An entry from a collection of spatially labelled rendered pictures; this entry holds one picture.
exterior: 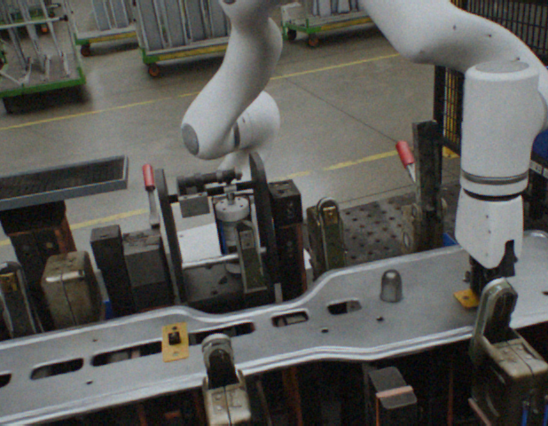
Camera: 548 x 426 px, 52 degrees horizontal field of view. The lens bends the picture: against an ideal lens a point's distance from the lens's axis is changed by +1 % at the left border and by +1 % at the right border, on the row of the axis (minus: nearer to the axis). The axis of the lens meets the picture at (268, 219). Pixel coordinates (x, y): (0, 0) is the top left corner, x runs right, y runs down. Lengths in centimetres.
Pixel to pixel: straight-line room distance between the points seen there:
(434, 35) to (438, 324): 40
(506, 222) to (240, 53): 56
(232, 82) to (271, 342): 53
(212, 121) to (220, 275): 32
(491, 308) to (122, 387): 49
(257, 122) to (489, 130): 62
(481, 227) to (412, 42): 26
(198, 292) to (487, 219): 51
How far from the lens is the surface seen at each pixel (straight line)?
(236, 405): 69
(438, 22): 79
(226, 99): 115
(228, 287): 103
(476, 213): 82
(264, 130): 127
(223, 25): 801
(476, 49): 84
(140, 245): 98
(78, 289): 96
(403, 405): 75
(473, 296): 91
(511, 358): 75
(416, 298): 91
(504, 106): 74
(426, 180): 101
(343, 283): 94
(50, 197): 105
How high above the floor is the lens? 153
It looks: 27 degrees down
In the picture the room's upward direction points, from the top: 7 degrees counter-clockwise
